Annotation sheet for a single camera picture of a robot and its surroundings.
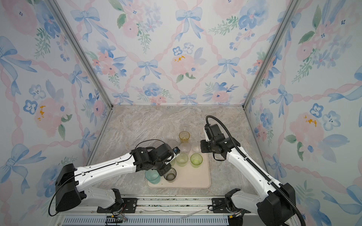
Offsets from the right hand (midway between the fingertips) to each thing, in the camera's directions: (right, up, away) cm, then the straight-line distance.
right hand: (203, 144), depth 81 cm
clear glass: (-3, -4, +13) cm, 14 cm away
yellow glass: (-11, +2, +18) cm, 21 cm away
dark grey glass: (-19, -19, +3) cm, 27 cm away
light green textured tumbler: (-12, -11, +7) cm, 18 cm away
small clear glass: (-11, +9, +26) cm, 29 cm away
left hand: (-19, -10, -5) cm, 22 cm away
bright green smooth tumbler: (-3, -11, +8) cm, 14 cm away
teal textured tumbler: (-30, -19, +2) cm, 35 cm away
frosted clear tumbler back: (-10, -4, +10) cm, 14 cm away
